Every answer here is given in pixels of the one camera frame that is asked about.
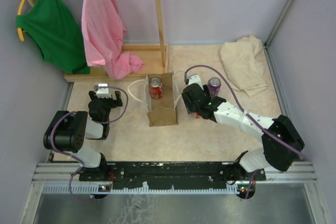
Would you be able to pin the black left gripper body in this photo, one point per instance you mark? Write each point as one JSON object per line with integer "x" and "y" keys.
{"x": 106, "y": 103}

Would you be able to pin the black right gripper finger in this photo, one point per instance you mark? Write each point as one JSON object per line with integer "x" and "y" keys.
{"x": 188, "y": 102}
{"x": 206, "y": 93}

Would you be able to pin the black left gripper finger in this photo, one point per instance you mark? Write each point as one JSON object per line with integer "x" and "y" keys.
{"x": 117, "y": 102}
{"x": 92, "y": 95}

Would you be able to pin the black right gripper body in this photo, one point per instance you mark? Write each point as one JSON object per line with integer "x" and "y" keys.
{"x": 196, "y": 108}

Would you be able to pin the purple Fanta soda can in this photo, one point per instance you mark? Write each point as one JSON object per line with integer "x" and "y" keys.
{"x": 214, "y": 85}

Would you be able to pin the red Coke can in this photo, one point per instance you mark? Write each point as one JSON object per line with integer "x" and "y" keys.
{"x": 197, "y": 115}
{"x": 156, "y": 88}

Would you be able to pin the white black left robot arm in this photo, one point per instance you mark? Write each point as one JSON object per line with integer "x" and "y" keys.
{"x": 67, "y": 132}

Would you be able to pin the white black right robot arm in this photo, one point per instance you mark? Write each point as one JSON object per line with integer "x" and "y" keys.
{"x": 281, "y": 142}

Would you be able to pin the beige folded cloth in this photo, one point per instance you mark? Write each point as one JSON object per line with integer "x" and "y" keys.
{"x": 242, "y": 69}

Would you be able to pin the wooden clothes rack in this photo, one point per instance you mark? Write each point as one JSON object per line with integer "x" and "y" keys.
{"x": 148, "y": 58}

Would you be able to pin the pink t-shirt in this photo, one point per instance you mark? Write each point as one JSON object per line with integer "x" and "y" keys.
{"x": 103, "y": 32}

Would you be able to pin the green tank top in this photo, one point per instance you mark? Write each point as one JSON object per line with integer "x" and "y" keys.
{"x": 51, "y": 25}

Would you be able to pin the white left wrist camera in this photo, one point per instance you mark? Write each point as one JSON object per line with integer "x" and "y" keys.
{"x": 102, "y": 91}

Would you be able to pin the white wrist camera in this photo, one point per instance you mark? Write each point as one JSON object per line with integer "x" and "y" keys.
{"x": 102, "y": 91}
{"x": 193, "y": 79}

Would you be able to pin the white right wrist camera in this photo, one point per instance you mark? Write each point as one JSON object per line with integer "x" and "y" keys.
{"x": 193, "y": 79}

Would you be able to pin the canvas bag with rope handles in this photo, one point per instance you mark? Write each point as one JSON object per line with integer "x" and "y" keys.
{"x": 163, "y": 111}

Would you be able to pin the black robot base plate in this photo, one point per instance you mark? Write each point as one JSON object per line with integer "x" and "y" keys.
{"x": 167, "y": 175}

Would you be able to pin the aluminium frame rail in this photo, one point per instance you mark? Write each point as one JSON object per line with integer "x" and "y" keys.
{"x": 62, "y": 178}

